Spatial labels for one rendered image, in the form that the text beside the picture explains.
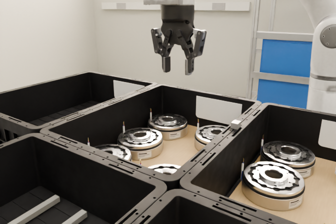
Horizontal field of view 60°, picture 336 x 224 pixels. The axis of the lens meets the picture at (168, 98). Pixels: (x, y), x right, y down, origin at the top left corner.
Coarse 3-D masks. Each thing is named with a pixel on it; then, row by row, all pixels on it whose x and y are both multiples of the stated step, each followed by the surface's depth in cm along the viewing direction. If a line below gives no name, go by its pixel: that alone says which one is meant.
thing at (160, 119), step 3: (159, 117) 76; (162, 117) 76; (165, 117) 77; (168, 117) 77; (171, 117) 77; (174, 117) 76; (159, 120) 74; (162, 120) 74; (171, 120) 74; (174, 120) 74; (165, 123) 73; (168, 123) 73
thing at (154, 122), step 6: (162, 114) 80; (168, 114) 80; (174, 114) 80; (150, 120) 75; (156, 120) 75; (180, 120) 75; (186, 120) 75; (156, 126) 72; (162, 126) 73; (168, 126) 72; (174, 126) 72; (180, 126) 72
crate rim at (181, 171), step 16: (128, 96) 73; (224, 96) 73; (96, 112) 63; (48, 128) 54; (80, 144) 48; (208, 144) 48; (112, 160) 43; (128, 160) 43; (192, 160) 44; (160, 176) 39; (176, 176) 39
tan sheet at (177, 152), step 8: (192, 128) 78; (184, 136) 74; (192, 136) 74; (168, 144) 70; (176, 144) 70; (184, 144) 70; (192, 144) 70; (168, 152) 66; (176, 152) 66; (184, 152) 66; (192, 152) 66; (136, 160) 62; (144, 160) 62; (152, 160) 62; (160, 160) 62; (168, 160) 62; (176, 160) 62; (184, 160) 62
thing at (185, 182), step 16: (256, 112) 62; (304, 112) 63; (320, 112) 62; (240, 128) 55; (224, 144) 48; (208, 160) 43; (192, 176) 39; (192, 192) 36; (208, 192) 36; (240, 208) 33; (256, 208) 33
